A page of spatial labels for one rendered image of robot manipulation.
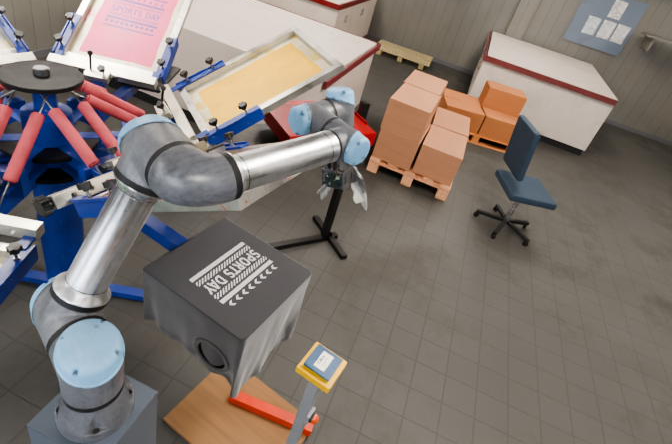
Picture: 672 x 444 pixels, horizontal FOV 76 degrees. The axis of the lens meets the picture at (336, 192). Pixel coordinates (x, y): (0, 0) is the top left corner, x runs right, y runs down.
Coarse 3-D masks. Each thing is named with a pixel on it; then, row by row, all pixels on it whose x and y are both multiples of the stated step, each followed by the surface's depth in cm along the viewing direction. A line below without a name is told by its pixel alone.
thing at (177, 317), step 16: (144, 272) 161; (144, 288) 166; (160, 288) 159; (144, 304) 172; (160, 304) 165; (176, 304) 158; (192, 304) 153; (160, 320) 171; (176, 320) 164; (192, 320) 158; (208, 320) 151; (176, 336) 172; (192, 336) 163; (208, 336) 156; (224, 336) 150; (192, 352) 171; (208, 352) 162; (224, 352) 155; (208, 368) 165; (224, 368) 159
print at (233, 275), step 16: (224, 256) 176; (240, 256) 178; (256, 256) 180; (208, 272) 167; (224, 272) 169; (240, 272) 171; (256, 272) 173; (272, 272) 175; (208, 288) 160; (224, 288) 162; (240, 288) 164; (224, 304) 156
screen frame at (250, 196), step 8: (264, 144) 175; (232, 152) 182; (240, 152) 180; (272, 184) 121; (280, 184) 124; (104, 192) 160; (248, 192) 113; (256, 192) 116; (264, 192) 118; (160, 200) 126; (240, 200) 111; (248, 200) 113; (256, 200) 115; (160, 208) 128; (168, 208) 126; (176, 208) 124; (184, 208) 122; (192, 208) 120; (200, 208) 118; (208, 208) 117; (216, 208) 115; (224, 208) 114; (232, 208) 112; (240, 208) 110
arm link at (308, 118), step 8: (304, 104) 107; (312, 104) 107; (320, 104) 108; (328, 104) 110; (296, 112) 105; (304, 112) 104; (312, 112) 106; (320, 112) 105; (328, 112) 106; (336, 112) 110; (288, 120) 108; (296, 120) 106; (304, 120) 104; (312, 120) 105; (320, 120) 104; (296, 128) 107; (304, 128) 105; (312, 128) 105; (320, 128) 103
